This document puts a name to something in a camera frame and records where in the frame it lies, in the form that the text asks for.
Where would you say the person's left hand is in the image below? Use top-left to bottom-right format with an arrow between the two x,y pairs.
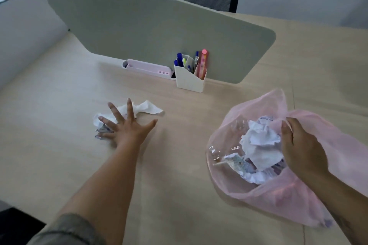
96,98 -> 159,148

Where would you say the person's right hand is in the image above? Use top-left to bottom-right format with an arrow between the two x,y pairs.
281,117 -> 330,181

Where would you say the pink plastic bag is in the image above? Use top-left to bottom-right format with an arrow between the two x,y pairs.
205,88 -> 368,229

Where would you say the person's left forearm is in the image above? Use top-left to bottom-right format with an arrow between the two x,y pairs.
57,143 -> 143,245

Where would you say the person's right forearm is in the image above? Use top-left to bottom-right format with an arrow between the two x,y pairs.
300,169 -> 368,245

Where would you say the grey printed crumpled paper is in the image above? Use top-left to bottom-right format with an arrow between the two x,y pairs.
95,124 -> 113,140

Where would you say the white crumpled tissue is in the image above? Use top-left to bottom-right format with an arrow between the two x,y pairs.
93,100 -> 165,130

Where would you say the large crumpled white paper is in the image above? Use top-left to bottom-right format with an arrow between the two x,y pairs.
239,120 -> 285,171

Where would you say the small crumpled white paper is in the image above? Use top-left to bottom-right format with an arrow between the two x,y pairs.
243,167 -> 286,185

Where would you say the pink desk organizer tray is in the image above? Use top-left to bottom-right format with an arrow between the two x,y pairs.
122,59 -> 176,80

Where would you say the crumpled printed receipt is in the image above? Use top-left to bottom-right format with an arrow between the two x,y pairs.
223,153 -> 256,175

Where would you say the clear plastic packaging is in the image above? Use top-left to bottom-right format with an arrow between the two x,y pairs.
208,118 -> 251,168

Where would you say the white pen holder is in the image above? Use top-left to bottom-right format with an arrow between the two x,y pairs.
174,55 -> 207,93

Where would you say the pink highlighter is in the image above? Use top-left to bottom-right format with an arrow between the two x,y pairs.
197,49 -> 209,80

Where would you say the grey-green desk divider panel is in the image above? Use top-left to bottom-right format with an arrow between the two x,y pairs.
47,0 -> 276,84

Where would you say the grey sleeve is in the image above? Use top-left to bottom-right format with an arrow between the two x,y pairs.
27,213 -> 107,245

